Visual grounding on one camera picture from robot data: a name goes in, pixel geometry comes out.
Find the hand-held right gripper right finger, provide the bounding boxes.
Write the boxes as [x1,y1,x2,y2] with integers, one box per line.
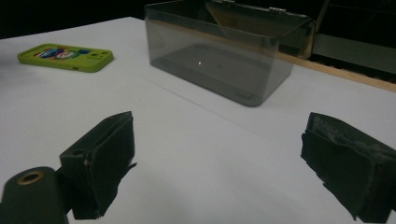
[300,111,396,224]

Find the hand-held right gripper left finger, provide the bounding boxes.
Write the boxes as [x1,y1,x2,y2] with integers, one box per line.
[59,110,137,220]

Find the clear grey plastic box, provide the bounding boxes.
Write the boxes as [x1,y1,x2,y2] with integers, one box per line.
[144,0,316,107]

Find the white table sheet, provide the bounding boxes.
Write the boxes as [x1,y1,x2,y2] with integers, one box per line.
[0,17,396,224]

